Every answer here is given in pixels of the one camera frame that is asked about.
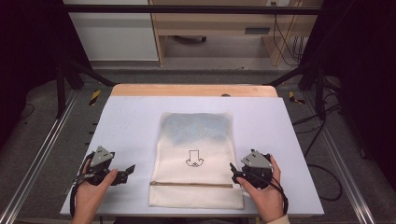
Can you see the yellow clamp left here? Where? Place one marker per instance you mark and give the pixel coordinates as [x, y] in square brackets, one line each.
[94, 97]

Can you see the yellow clamp right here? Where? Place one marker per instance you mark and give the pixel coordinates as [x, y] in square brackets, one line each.
[294, 99]

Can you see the wooden table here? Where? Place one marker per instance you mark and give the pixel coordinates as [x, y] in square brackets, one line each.
[186, 90]

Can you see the black frame leg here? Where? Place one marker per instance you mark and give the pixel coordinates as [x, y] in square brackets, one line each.
[320, 90]
[60, 90]

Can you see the black curtain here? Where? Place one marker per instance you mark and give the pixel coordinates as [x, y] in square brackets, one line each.
[28, 46]
[364, 62]

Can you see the yellow clamp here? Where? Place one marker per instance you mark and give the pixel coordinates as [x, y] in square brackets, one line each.
[94, 97]
[294, 99]

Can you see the white cabinet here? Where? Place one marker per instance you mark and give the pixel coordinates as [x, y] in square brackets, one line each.
[115, 37]

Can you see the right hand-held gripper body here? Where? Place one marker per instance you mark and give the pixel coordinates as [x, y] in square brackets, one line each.
[257, 171]

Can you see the aluminium floor rail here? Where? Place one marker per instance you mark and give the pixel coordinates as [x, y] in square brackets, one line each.
[34, 165]
[342, 174]

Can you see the white foam mat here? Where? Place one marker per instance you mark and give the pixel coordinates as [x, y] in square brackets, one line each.
[130, 124]

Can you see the cream mesh laundry bag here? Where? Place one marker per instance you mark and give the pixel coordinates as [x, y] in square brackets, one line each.
[194, 174]

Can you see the black horizontal frame bar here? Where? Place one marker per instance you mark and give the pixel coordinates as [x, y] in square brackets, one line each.
[186, 9]

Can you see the person's right hand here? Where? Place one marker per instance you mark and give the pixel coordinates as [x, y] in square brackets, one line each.
[264, 199]

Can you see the person's left hand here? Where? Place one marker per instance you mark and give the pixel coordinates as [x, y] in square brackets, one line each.
[90, 194]

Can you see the light wooden desk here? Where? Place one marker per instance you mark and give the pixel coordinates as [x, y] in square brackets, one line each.
[214, 23]

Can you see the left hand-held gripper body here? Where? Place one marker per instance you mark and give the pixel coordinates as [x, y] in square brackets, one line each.
[100, 158]

